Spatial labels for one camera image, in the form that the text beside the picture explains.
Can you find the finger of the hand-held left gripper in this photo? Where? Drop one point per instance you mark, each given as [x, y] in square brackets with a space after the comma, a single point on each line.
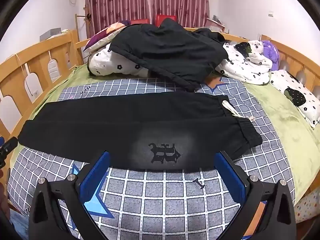
[10, 145]

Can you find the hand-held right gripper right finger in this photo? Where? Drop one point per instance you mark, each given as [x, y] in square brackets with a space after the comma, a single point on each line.
[230, 177]

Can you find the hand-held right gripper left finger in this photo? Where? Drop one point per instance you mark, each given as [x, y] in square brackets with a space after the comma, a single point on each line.
[96, 171]

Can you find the black pants with logo print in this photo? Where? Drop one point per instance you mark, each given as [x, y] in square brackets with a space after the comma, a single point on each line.
[100, 120]

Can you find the grey checked bed sheet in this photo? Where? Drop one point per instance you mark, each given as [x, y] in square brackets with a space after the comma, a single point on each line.
[162, 200]

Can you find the star print cloth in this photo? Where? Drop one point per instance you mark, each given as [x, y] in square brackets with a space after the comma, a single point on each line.
[307, 207]

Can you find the white floral pillow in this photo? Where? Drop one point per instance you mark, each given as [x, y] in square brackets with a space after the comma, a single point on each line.
[310, 112]

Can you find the white floral quilt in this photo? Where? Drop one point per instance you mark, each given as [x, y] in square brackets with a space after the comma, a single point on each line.
[107, 60]

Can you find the grey storage box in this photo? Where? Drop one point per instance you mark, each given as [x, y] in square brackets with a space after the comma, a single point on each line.
[50, 33]

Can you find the purple plush toy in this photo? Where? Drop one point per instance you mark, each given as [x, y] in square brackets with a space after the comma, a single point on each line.
[272, 52]

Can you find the purple and cream pillow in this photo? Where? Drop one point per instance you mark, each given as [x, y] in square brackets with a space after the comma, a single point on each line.
[105, 36]

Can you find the wooden coat rack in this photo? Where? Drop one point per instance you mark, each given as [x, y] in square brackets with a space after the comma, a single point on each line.
[76, 25]

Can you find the black crumpled garment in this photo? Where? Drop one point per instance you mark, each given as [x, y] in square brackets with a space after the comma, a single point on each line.
[170, 52]

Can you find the pink plastic rack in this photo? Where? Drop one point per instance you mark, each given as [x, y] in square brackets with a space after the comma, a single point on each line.
[212, 23]

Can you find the red plastic chair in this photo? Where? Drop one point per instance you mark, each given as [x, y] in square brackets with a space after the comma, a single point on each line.
[162, 18]
[140, 22]

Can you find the red striped curtain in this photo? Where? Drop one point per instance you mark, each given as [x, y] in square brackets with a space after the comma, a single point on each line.
[150, 0]

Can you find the wooden bed frame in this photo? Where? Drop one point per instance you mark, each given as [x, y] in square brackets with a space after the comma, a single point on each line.
[32, 55]

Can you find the white wall switch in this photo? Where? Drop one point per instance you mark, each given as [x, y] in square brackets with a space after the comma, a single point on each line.
[270, 14]

